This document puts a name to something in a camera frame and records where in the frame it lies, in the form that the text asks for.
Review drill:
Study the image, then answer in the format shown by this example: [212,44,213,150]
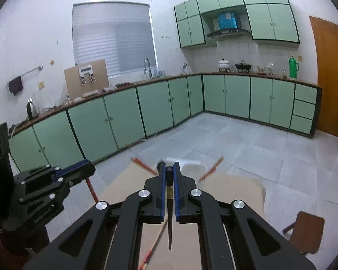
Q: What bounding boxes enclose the white window blind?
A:
[72,2,157,79]

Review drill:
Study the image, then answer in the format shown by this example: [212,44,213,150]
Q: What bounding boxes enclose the green thermos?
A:
[289,56,299,78]

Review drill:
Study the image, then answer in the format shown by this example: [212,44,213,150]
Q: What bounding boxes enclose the metal towel bar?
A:
[7,65,43,86]

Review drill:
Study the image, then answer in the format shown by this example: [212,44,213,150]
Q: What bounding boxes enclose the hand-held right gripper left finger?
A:
[23,160,168,270]

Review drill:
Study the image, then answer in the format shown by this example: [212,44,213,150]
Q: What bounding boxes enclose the wooden door with handle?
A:
[309,16,338,140]

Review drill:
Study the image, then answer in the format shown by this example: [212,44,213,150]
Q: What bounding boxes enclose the black chopstick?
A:
[166,174,174,251]

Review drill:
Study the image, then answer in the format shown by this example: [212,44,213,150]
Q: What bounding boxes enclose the beige table cover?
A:
[97,164,267,270]

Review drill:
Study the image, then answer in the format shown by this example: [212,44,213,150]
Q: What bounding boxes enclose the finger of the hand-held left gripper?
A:
[18,164,96,204]
[14,159,92,185]

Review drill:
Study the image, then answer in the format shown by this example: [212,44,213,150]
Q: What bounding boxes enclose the clear plastic pitcher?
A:
[33,90,46,113]

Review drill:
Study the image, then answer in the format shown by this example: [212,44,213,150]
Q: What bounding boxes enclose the metal electric kettle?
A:
[26,98,39,119]

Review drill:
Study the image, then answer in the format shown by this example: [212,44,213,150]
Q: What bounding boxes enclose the metal sink faucet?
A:
[144,58,153,80]

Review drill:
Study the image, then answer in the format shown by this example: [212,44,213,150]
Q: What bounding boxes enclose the brown board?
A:
[64,59,110,99]

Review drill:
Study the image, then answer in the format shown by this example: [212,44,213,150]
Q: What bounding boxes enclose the green base cabinets with drawers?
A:
[201,73,323,139]

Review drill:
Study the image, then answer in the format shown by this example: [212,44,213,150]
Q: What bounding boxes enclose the green wall cabinets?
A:
[174,0,300,49]

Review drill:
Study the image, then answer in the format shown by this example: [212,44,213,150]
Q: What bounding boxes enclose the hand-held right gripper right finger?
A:
[173,162,317,270]

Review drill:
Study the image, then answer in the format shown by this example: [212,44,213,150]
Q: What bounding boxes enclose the long green base cabinets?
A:
[8,74,204,172]

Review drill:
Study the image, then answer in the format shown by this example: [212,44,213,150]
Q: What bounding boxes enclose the black range hood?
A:
[206,28,251,40]

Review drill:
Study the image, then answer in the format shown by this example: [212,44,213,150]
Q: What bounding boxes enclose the tan chopstick red patterned handle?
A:
[139,221,167,270]
[85,178,99,203]

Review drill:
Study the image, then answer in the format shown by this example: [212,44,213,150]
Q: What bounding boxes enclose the blue hood chimney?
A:
[217,12,238,30]

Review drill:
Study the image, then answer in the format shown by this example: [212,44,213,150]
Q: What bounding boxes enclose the dark towel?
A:
[8,76,23,96]

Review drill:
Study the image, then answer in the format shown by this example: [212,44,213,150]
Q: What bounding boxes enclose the white device on board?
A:
[78,65,96,85]

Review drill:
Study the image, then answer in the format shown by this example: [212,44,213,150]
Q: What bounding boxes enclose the brown stool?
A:
[282,211,325,256]

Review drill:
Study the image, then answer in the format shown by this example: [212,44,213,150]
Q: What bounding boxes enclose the black wok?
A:
[235,60,252,73]

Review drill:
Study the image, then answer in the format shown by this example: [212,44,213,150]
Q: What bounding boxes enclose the white plastic utensil holder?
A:
[157,159,208,190]

